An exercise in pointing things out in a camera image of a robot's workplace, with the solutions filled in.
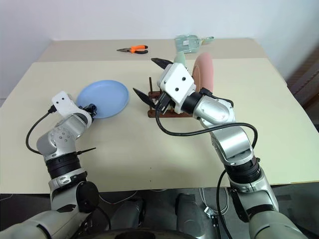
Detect small metal bracket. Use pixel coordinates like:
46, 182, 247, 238
203, 205, 217, 218

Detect green plate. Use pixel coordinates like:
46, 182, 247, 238
173, 50, 188, 69

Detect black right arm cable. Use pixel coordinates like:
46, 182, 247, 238
216, 170, 232, 239
155, 98, 258, 153

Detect pink plate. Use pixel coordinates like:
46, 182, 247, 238
191, 52, 216, 96

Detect thin pinkish white cable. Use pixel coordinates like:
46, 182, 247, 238
99, 190, 137, 205

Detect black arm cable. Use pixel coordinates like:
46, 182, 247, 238
155, 98, 258, 153
216, 170, 232, 239
25, 106, 58, 155

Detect black zip tie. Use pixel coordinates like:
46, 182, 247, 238
76, 147, 97, 157

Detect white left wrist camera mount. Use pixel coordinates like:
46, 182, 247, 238
51, 91, 92, 123

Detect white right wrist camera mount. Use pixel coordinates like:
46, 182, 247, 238
159, 62, 197, 114

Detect clear plastic bag with parts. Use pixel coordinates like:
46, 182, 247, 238
174, 34, 201, 54

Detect dark wooden dish rack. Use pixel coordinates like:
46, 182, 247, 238
146, 77, 200, 118

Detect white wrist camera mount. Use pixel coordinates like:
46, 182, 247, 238
51, 91, 92, 123
159, 62, 197, 114

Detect dark rounded robot leg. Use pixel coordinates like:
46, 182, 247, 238
175, 193, 217, 239
111, 196, 147, 230

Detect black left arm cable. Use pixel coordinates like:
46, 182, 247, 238
25, 106, 58, 155

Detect blue plate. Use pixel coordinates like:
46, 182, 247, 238
75, 79, 130, 120

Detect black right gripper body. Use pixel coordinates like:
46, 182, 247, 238
153, 92, 176, 116

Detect dark brown furniture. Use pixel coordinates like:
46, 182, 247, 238
286, 48, 319, 109

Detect orange handled pliers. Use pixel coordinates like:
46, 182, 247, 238
116, 44, 149, 55

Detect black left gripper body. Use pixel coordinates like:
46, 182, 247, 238
79, 105, 97, 122

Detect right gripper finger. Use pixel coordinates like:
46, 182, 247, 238
133, 87, 158, 109
151, 57, 173, 71

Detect dark round robot waist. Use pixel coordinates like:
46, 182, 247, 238
94, 228, 191, 239

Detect white cable loop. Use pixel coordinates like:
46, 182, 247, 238
198, 186, 230, 215

